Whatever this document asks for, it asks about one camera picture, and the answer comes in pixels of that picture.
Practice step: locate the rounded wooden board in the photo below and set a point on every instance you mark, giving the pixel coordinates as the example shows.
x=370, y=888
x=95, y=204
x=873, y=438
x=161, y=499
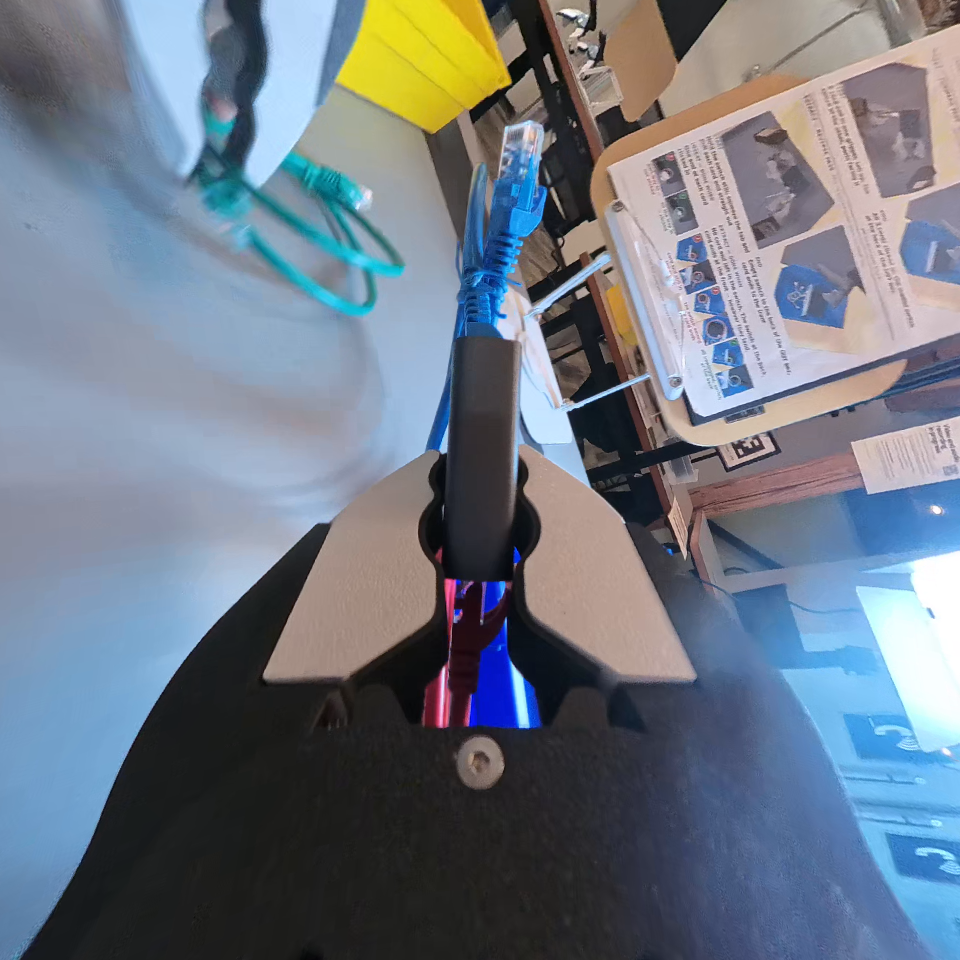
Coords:
x=750, y=427

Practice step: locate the printed instruction sheet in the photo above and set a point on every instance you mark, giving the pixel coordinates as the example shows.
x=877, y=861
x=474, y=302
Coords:
x=795, y=225

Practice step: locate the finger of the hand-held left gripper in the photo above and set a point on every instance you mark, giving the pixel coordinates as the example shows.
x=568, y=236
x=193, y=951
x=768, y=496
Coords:
x=169, y=60
x=300, y=67

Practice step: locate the small clear acrylic box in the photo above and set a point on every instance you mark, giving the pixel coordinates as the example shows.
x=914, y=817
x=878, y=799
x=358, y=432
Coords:
x=600, y=84

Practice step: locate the wooden shelf frame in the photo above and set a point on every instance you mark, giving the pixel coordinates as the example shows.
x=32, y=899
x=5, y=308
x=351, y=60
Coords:
x=772, y=480

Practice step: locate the yellow plastic bin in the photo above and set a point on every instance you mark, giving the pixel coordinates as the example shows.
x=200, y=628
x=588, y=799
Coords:
x=420, y=52

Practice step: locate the black box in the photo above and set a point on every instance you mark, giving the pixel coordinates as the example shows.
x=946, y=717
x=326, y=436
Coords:
x=484, y=450

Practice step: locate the black and white marker tag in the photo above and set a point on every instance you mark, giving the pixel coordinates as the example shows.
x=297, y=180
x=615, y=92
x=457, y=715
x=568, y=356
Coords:
x=748, y=451

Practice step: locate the white paper notice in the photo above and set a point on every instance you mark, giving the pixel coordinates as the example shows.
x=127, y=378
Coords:
x=907, y=454

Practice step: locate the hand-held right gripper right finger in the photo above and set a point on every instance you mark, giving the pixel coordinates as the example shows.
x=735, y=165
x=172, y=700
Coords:
x=592, y=577

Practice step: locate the clear acrylic sheet holder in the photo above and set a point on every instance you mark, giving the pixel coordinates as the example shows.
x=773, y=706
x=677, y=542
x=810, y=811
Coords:
x=637, y=300

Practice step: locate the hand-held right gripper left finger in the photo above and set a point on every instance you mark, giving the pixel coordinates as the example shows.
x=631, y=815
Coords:
x=360, y=585

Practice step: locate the tan chair back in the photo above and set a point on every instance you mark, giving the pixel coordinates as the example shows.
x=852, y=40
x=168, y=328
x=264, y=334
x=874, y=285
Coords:
x=637, y=52

